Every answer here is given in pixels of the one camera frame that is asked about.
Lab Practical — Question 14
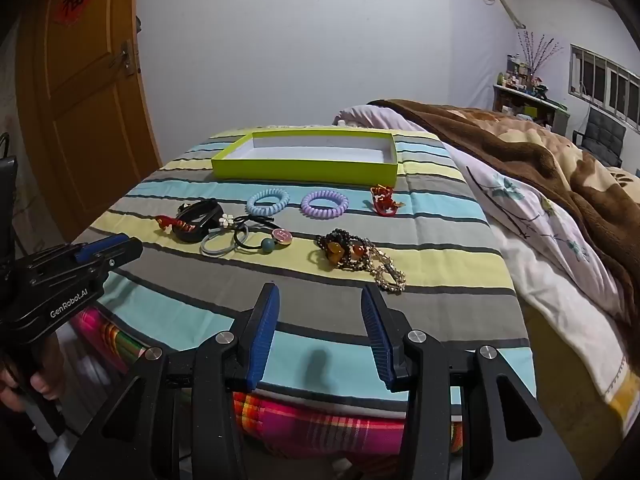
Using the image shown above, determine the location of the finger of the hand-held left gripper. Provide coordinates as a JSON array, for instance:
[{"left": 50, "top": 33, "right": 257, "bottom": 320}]
[
  {"left": 97, "top": 237, "right": 144, "bottom": 273},
  {"left": 74, "top": 232, "right": 130, "bottom": 263}
]

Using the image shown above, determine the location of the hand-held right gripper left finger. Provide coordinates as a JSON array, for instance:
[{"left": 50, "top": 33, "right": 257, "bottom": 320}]
[{"left": 57, "top": 282, "right": 281, "bottom": 480}]

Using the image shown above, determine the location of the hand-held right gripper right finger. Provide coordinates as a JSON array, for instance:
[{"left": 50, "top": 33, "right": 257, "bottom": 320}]
[{"left": 360, "top": 284, "right": 583, "bottom": 480}]

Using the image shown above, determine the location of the red knot ornament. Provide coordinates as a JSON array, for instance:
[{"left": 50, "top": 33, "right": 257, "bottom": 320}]
[
  {"left": 370, "top": 185, "right": 406, "bottom": 218},
  {"left": 155, "top": 214, "right": 198, "bottom": 235}
]

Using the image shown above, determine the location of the black smart band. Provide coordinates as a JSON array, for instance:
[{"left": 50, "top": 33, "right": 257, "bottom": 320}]
[{"left": 177, "top": 199, "right": 223, "bottom": 244}]

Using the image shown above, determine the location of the dark beaded amber bracelet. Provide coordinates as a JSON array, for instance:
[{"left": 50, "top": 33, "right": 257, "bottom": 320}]
[{"left": 315, "top": 228, "right": 373, "bottom": 271}]

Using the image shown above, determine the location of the shallow green cardboard box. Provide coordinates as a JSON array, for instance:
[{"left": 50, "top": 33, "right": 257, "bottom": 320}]
[{"left": 211, "top": 129, "right": 399, "bottom": 183}]

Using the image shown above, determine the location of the person's left hand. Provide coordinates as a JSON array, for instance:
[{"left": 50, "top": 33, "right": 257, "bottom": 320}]
[{"left": 0, "top": 332, "right": 67, "bottom": 411}]

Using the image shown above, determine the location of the pink plaid cloth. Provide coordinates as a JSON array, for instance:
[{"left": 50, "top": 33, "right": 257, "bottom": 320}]
[{"left": 70, "top": 307, "right": 463, "bottom": 480}]

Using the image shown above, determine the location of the orange wooden door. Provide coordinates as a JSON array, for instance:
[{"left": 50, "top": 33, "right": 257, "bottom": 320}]
[{"left": 15, "top": 0, "right": 163, "bottom": 251}]

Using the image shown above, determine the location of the metal door latch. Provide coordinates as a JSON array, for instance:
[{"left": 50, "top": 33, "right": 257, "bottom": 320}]
[{"left": 109, "top": 40, "right": 137, "bottom": 78}]

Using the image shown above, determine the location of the pale floral quilt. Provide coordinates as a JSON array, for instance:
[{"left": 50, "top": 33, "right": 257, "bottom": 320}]
[{"left": 334, "top": 105, "right": 640, "bottom": 436}]

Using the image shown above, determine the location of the brown plush blanket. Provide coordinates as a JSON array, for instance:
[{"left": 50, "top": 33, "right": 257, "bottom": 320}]
[{"left": 367, "top": 99, "right": 640, "bottom": 331}]

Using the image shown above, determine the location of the black office chair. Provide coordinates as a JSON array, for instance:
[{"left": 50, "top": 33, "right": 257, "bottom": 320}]
[{"left": 572, "top": 106, "right": 628, "bottom": 167}]

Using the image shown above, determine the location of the purple branch vase decoration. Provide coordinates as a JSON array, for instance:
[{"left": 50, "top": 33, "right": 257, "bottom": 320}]
[{"left": 517, "top": 30, "right": 558, "bottom": 81}]

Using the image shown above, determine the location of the barred window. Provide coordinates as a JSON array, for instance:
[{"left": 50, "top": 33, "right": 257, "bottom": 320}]
[{"left": 569, "top": 44, "right": 640, "bottom": 135}]

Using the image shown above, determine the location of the grey elastic hair tie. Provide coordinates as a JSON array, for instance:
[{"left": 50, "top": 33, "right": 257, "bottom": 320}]
[{"left": 201, "top": 227, "right": 249, "bottom": 257}]

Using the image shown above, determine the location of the black hair tie teal bead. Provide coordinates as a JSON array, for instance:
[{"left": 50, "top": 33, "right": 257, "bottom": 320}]
[{"left": 234, "top": 227, "right": 277, "bottom": 254}]

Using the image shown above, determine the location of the blue spiral hair tie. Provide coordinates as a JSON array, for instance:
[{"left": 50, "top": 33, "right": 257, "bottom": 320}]
[{"left": 246, "top": 187, "right": 291, "bottom": 217}]

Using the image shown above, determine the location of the purple spiral hair tie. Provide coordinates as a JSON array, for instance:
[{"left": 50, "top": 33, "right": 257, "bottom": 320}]
[{"left": 301, "top": 189, "right": 349, "bottom": 220}]

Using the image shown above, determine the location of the cluttered wall shelf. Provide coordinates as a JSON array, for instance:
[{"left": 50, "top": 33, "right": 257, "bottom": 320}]
[{"left": 492, "top": 52, "right": 571, "bottom": 133}]

